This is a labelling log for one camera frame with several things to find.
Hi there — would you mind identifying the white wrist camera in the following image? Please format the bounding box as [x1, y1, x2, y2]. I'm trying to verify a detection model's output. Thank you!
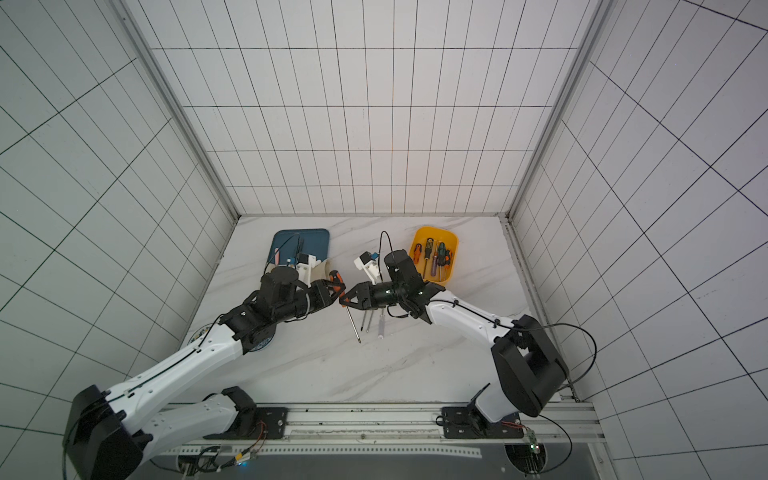
[295, 253, 325, 286]
[354, 251, 383, 285]

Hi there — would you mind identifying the green black screwdriver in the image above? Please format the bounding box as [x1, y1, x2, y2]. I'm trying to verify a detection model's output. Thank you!
[436, 242, 451, 282]

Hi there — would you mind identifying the yellow plastic storage box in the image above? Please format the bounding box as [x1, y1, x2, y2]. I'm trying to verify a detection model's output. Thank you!
[409, 226, 459, 285]

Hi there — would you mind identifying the teal plastic tray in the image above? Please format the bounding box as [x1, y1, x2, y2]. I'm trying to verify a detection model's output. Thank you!
[267, 228, 330, 265]

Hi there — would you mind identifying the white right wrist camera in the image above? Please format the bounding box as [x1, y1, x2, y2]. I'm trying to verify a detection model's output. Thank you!
[354, 251, 383, 285]

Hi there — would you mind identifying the purple clear handled screwdriver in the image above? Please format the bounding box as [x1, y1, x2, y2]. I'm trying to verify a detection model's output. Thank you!
[430, 253, 439, 279]

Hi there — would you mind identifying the small clear handled screwdriver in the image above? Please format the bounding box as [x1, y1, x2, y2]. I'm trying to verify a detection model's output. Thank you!
[378, 309, 386, 339]

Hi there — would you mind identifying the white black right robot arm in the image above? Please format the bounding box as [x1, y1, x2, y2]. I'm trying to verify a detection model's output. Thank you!
[339, 250, 570, 438]

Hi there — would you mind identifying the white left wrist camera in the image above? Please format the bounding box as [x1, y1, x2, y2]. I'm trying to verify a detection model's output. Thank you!
[295, 253, 325, 286]

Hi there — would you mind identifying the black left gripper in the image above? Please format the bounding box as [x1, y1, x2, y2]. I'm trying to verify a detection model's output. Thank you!
[275, 279, 346, 322]

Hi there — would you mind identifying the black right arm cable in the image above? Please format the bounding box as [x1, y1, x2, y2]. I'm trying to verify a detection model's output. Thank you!
[515, 322, 599, 475]

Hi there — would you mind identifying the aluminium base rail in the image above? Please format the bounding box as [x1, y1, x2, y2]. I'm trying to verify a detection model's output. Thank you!
[164, 399, 606, 462]

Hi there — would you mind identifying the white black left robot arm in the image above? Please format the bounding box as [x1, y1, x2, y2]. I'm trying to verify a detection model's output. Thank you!
[61, 266, 345, 479]

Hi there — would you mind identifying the beige linen cloth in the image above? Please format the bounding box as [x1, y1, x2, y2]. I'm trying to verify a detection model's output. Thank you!
[259, 259, 330, 287]

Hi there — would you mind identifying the large orange grey screwdriver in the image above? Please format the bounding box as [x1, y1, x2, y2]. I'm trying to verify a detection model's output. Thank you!
[329, 270, 362, 344]

